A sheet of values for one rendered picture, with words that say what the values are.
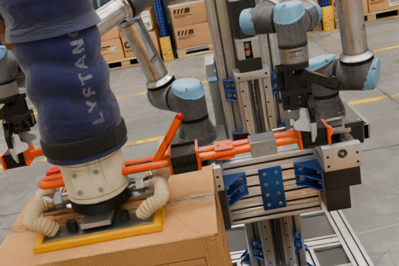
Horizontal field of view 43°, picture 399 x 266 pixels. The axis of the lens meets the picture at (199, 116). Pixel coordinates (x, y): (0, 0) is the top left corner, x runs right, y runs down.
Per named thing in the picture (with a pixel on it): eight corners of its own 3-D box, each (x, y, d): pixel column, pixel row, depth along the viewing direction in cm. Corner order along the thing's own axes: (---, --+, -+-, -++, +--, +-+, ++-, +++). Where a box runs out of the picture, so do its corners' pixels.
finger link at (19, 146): (29, 161, 157) (24, 132, 158) (10, 164, 158) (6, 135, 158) (32, 160, 161) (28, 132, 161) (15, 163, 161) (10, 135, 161)
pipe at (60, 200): (31, 238, 131) (25, 219, 129) (55, 193, 154) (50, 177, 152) (161, 215, 130) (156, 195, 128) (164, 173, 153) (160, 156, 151)
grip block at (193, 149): (171, 177, 134) (166, 157, 133) (171, 162, 144) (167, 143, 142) (202, 171, 134) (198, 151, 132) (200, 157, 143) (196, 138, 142)
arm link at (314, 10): (284, 1, 143) (269, 8, 134) (323, -3, 137) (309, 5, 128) (288, 28, 145) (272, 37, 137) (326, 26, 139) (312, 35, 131)
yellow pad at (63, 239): (34, 255, 130) (28, 238, 128) (44, 234, 139) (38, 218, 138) (163, 231, 129) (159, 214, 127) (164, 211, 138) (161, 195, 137)
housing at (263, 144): (252, 159, 135) (249, 143, 134) (249, 149, 142) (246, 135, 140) (278, 154, 135) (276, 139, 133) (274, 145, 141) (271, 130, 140)
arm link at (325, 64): (312, 86, 197) (309, 52, 193) (347, 85, 190) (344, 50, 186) (301, 96, 188) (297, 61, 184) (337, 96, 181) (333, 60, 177)
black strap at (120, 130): (33, 167, 126) (28, 152, 124) (56, 134, 147) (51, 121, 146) (122, 150, 125) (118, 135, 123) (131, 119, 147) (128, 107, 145)
